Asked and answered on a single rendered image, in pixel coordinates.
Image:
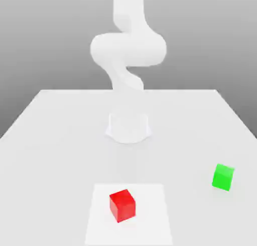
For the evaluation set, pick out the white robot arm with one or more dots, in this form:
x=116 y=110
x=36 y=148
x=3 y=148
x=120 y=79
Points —
x=128 y=49

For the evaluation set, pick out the small red cube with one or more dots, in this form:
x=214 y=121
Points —
x=122 y=206

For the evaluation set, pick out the small green cube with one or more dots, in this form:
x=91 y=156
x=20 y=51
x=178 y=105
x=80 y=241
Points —
x=222 y=177

